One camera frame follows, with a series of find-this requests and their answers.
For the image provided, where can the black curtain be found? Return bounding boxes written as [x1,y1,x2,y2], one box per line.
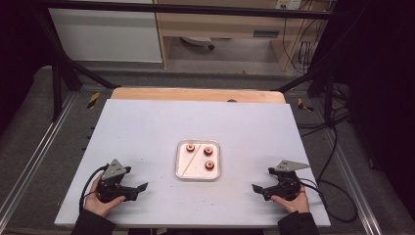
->
[0,0,55,135]
[334,0,415,226]

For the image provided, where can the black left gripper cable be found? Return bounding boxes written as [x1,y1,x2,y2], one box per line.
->
[78,164,110,213]

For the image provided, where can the office chair base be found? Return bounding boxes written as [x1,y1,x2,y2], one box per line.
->
[180,35,216,51]

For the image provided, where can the black metal frame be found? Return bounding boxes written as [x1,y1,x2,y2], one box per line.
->
[32,0,339,123]

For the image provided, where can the bundle of black floor cables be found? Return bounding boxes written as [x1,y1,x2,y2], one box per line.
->
[296,82,353,139]

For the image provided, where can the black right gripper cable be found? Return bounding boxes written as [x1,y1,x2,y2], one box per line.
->
[297,177,359,223]

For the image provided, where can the light wooden desk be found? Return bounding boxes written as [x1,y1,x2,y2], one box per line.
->
[152,0,337,72]

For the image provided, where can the person's left hand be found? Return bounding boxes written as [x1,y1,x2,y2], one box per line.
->
[83,174,127,218]

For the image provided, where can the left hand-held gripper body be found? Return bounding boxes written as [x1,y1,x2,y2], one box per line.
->
[96,159,140,204]

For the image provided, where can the square metal tray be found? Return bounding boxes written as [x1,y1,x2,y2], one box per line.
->
[175,139,222,181]

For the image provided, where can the thin bamboo skewer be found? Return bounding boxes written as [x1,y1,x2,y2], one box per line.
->
[180,148,203,179]

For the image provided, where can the white power strip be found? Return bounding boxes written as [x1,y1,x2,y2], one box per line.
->
[275,0,303,11]

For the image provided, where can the white cabinet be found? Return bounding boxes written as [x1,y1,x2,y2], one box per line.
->
[48,0,163,64]

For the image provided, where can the white board sheet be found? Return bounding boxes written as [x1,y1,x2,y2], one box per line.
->
[54,98,332,229]

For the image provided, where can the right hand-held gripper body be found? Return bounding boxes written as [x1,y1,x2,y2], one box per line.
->
[261,160,311,202]

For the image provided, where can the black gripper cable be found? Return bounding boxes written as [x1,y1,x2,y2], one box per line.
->
[78,164,110,213]
[297,177,359,223]

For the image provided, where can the aluminium floor rail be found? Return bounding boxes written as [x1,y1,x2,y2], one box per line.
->
[0,92,78,217]
[325,128,384,235]

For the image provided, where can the wooden table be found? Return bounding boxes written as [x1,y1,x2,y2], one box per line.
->
[110,86,287,105]

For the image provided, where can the person's right hand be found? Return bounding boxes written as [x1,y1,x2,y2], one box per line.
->
[270,185,311,215]

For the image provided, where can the black hanging desk cables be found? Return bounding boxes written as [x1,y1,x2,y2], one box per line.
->
[281,0,331,75]

